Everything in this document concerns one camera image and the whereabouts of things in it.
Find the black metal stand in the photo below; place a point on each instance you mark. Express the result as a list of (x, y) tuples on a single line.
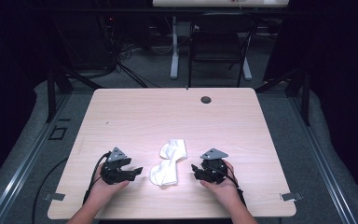
[(305, 99), (51, 93)]

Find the person's right hand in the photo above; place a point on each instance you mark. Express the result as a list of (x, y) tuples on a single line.
[(225, 191)]

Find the aluminium floor rail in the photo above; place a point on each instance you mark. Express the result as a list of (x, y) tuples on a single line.
[(323, 161), (28, 158)]

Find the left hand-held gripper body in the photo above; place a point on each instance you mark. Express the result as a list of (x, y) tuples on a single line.
[(113, 172)]

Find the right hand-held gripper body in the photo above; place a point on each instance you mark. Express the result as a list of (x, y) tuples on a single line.
[(214, 168)]

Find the white desk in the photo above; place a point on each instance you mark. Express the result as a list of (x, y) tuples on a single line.
[(174, 46)]

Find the white sock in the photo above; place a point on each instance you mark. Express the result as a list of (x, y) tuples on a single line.
[(175, 149), (164, 174)]

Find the person's left hand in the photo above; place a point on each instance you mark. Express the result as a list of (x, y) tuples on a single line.
[(104, 191)]

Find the black folding chair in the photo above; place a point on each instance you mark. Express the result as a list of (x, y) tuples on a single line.
[(217, 43)]

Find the grey metal table bracket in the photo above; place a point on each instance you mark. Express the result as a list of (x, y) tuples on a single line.
[(54, 196), (290, 196)]

